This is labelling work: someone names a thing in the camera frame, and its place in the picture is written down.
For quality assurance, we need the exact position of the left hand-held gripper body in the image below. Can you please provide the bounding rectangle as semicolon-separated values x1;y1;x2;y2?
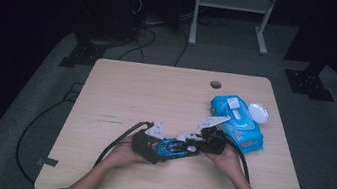
128;118;168;166

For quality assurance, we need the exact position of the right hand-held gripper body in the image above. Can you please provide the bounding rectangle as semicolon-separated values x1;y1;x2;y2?
193;111;232;157

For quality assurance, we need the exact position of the blue toy car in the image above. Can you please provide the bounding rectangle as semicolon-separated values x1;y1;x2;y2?
154;134;202;164

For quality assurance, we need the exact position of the blue wet wipes pack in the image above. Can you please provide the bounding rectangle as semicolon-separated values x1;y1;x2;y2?
203;91;273;157

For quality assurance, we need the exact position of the person's left hand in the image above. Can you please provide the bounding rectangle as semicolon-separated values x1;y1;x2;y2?
101;132;155;175

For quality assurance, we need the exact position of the person's right hand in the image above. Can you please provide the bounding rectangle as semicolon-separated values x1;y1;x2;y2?
200;141;247;184

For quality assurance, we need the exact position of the dark equipment rack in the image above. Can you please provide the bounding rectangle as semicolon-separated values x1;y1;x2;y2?
73;0;146;49

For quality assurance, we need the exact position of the left hand-held gripper cable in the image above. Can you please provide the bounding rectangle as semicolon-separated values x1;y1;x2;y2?
92;114;156;177

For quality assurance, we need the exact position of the hand-held gripper cable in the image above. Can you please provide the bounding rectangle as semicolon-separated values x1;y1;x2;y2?
92;114;156;177
220;138;256;183

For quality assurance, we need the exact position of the right hand-held gripper cable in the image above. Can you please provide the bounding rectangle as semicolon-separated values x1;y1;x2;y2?
220;138;256;183

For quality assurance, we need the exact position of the looped black floor cable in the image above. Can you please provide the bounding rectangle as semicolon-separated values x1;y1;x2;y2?
117;22;159;67

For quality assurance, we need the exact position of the straight black floor cable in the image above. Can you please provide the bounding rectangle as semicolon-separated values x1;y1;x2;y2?
173;27;191;70

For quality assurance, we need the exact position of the black stand base plate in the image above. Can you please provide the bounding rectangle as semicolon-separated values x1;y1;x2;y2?
281;58;337;103
58;37;108;74

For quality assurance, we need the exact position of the long black floor cable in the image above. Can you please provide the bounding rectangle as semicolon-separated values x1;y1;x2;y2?
10;74;85;189

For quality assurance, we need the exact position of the white metal stand frame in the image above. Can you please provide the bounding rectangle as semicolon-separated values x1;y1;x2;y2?
187;0;281;58

